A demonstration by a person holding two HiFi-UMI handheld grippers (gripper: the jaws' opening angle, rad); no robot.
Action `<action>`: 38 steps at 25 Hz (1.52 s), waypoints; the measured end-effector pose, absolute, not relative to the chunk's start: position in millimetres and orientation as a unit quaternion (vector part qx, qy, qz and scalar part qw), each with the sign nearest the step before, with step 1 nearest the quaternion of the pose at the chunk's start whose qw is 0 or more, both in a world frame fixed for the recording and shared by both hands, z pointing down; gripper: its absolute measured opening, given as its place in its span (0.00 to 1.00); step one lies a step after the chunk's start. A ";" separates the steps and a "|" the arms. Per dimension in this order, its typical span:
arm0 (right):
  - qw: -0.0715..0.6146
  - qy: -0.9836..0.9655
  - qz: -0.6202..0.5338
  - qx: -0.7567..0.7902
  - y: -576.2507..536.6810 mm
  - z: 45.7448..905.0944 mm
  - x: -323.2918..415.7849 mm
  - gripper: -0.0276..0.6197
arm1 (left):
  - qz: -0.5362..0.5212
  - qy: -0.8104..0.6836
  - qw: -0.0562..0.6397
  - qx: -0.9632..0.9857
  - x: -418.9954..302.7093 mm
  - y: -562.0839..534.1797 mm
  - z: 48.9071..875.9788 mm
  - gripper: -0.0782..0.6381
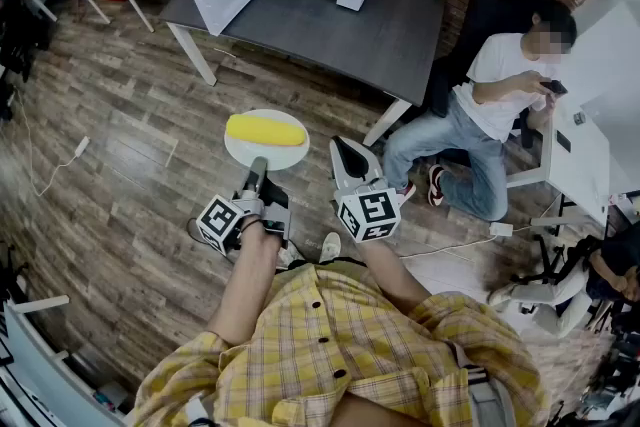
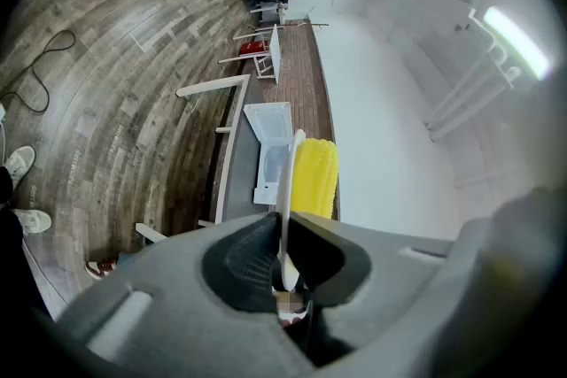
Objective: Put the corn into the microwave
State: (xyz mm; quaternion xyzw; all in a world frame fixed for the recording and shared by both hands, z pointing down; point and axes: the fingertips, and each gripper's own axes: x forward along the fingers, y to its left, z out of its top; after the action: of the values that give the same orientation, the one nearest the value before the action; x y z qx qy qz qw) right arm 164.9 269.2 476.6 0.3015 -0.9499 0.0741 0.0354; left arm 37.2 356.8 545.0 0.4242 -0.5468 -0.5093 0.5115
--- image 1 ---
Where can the dark rectangular table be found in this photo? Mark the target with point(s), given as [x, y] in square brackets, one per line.
[325, 35]

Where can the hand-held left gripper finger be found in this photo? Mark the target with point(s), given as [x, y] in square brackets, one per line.
[257, 172]

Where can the white power adapter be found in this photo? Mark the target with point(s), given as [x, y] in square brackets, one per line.
[82, 147]
[501, 229]

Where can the white desk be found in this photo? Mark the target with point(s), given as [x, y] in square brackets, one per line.
[600, 140]
[30, 365]

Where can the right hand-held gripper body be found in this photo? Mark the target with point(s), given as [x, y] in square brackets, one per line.
[372, 212]

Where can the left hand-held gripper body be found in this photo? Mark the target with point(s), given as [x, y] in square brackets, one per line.
[222, 222]

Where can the person's left forearm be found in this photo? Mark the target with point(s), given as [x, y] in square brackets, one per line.
[250, 285]

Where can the yellow corn cob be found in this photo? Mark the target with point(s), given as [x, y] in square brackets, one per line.
[265, 130]

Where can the black office chair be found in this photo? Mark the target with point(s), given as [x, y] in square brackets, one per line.
[480, 15]

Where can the person's white shoe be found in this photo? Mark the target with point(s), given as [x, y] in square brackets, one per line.
[290, 260]
[331, 247]

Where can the white round plate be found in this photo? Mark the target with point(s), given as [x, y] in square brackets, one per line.
[280, 157]

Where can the person's right forearm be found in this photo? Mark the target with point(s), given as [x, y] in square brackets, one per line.
[390, 275]

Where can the black phone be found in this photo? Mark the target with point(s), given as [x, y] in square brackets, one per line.
[555, 87]

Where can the yellow plaid shirt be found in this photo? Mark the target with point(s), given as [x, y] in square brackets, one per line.
[350, 355]

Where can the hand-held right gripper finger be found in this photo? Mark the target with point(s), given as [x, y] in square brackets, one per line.
[336, 170]
[375, 169]

